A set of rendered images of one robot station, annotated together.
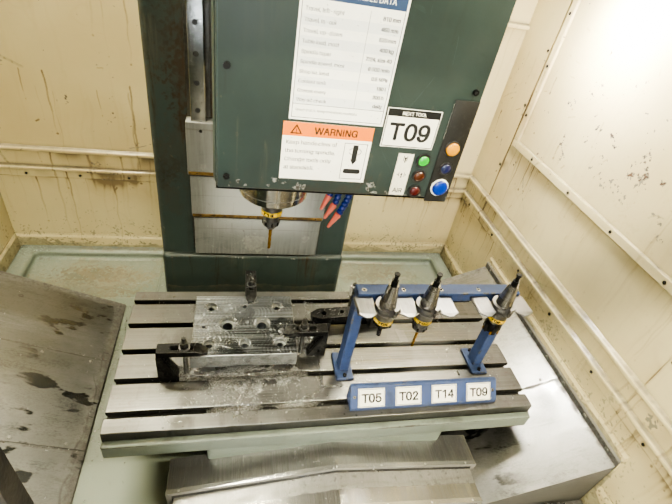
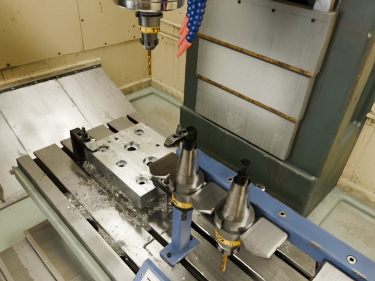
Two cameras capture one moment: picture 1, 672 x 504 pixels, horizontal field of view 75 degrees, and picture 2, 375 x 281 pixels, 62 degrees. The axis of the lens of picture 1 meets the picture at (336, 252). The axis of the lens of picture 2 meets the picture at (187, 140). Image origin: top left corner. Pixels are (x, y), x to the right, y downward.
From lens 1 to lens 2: 88 cm
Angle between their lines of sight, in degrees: 47
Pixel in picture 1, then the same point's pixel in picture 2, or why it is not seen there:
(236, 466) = (61, 253)
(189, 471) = (45, 231)
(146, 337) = (102, 134)
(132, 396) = (52, 154)
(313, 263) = (283, 170)
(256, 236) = (237, 115)
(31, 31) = not seen: outside the picture
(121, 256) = not seen: hidden behind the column
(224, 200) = (217, 68)
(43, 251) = (157, 92)
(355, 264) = (364, 219)
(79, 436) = not seen: hidden behind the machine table
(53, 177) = (173, 44)
